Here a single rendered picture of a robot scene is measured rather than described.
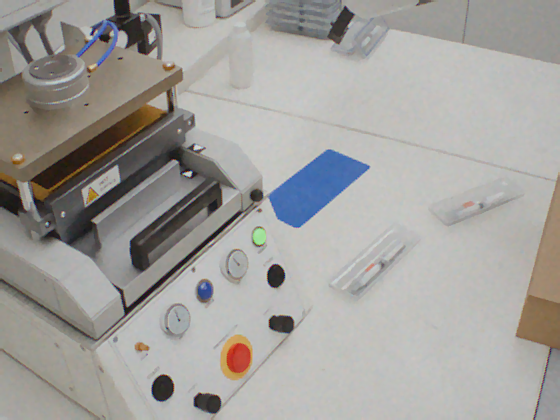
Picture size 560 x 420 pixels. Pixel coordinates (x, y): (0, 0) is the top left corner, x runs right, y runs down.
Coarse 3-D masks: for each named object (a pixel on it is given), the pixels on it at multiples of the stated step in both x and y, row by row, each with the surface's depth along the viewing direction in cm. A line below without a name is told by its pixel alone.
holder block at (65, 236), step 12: (168, 156) 99; (156, 168) 97; (132, 180) 94; (144, 180) 96; (0, 192) 91; (120, 192) 93; (0, 204) 92; (12, 204) 90; (108, 204) 91; (84, 216) 88; (72, 228) 87; (84, 228) 89; (60, 240) 87
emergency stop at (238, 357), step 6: (234, 348) 96; (240, 348) 96; (246, 348) 97; (228, 354) 95; (234, 354) 95; (240, 354) 96; (246, 354) 97; (228, 360) 95; (234, 360) 95; (240, 360) 96; (246, 360) 97; (228, 366) 95; (234, 366) 95; (240, 366) 96; (246, 366) 97; (240, 372) 96
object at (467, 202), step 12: (504, 180) 130; (468, 192) 128; (480, 192) 128; (492, 192) 128; (504, 192) 128; (516, 192) 128; (432, 204) 125; (444, 204) 125; (456, 204) 125; (468, 204) 125; (480, 204) 125; (444, 216) 122; (456, 216) 122
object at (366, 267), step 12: (396, 228) 120; (384, 240) 118; (396, 240) 118; (408, 240) 118; (372, 252) 116; (384, 252) 116; (396, 252) 115; (348, 264) 113; (360, 264) 113; (372, 264) 113; (384, 264) 113; (336, 276) 111; (348, 276) 111; (360, 276) 111; (372, 276) 111; (348, 288) 109; (360, 288) 109
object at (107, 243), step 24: (168, 168) 93; (144, 192) 90; (168, 192) 94; (96, 216) 85; (120, 216) 88; (144, 216) 91; (216, 216) 93; (72, 240) 88; (96, 240) 86; (120, 240) 88; (168, 240) 88; (192, 240) 90; (96, 264) 85; (120, 264) 85; (168, 264) 87; (120, 288) 82; (144, 288) 85
